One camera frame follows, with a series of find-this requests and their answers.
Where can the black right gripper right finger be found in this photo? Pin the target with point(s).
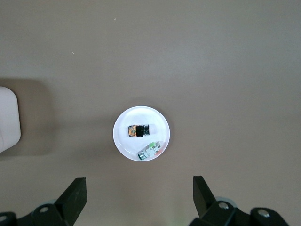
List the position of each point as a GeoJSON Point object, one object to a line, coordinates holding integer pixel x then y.
{"type": "Point", "coordinates": [207, 204]}

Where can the white lidded box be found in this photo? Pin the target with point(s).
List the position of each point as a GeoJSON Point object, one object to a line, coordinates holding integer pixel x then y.
{"type": "Point", "coordinates": [8, 122]}

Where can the green and white switch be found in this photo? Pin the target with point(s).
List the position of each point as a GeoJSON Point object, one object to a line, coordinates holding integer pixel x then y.
{"type": "Point", "coordinates": [148, 151]}

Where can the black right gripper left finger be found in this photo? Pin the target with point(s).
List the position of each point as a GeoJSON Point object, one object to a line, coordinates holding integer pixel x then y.
{"type": "Point", "coordinates": [70, 200]}

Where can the round pink plate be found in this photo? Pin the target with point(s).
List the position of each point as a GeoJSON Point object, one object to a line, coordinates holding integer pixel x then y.
{"type": "Point", "coordinates": [124, 143]}

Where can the orange and black switch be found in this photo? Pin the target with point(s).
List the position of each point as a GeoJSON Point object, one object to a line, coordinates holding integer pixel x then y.
{"type": "Point", "coordinates": [137, 130]}

